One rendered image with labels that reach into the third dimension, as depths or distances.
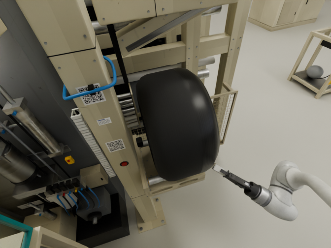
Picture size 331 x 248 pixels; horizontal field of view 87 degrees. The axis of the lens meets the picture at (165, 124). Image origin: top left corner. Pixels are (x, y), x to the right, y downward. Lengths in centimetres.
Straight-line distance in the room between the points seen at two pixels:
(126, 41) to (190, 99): 48
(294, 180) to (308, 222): 119
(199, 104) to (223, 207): 145
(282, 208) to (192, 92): 70
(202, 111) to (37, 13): 56
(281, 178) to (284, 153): 147
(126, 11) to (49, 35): 35
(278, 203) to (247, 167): 124
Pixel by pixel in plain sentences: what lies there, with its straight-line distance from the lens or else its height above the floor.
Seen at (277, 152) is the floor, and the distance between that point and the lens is 251.
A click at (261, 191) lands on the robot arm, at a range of 102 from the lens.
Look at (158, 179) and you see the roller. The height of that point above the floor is 92.
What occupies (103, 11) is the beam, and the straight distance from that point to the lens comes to 81.
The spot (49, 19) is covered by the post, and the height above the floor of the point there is 174.
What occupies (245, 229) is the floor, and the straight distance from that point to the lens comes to 198.
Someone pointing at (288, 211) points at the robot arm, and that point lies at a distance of 108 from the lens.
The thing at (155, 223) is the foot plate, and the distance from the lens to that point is 191.
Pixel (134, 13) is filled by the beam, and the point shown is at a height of 166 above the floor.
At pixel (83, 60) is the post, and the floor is 163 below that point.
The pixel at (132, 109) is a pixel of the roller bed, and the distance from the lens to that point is 121.
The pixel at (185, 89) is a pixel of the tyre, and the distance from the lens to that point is 71.
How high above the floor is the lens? 185
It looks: 46 degrees down
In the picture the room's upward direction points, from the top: 6 degrees counter-clockwise
